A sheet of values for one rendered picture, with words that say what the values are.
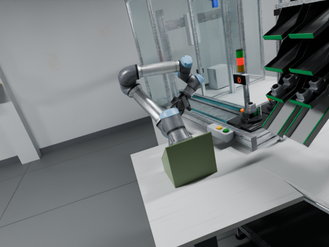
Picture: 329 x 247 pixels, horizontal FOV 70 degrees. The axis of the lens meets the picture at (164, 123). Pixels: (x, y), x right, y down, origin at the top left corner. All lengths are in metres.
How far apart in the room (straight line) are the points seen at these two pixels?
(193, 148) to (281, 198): 0.47
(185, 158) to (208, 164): 0.16
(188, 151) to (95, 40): 3.34
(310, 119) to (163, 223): 0.92
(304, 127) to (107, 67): 3.51
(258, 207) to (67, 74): 3.78
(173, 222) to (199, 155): 0.38
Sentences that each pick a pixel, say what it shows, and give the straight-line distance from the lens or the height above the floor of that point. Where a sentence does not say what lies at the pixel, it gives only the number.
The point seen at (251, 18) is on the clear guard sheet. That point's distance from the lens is 2.98.
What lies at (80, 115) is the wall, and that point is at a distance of 4.55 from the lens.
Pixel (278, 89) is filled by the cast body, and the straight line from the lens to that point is 1.41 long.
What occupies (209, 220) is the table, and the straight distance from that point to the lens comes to 1.16.
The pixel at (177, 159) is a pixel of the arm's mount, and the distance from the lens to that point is 1.27.
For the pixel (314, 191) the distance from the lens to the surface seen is 1.32.
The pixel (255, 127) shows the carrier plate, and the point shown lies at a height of 0.97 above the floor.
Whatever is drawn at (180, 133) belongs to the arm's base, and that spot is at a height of 1.13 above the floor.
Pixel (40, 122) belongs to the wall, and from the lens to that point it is 4.68.
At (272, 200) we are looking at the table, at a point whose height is 0.86.
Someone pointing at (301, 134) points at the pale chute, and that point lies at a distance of 1.43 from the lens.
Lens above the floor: 1.70
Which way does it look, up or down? 23 degrees down
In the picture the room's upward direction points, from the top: 13 degrees counter-clockwise
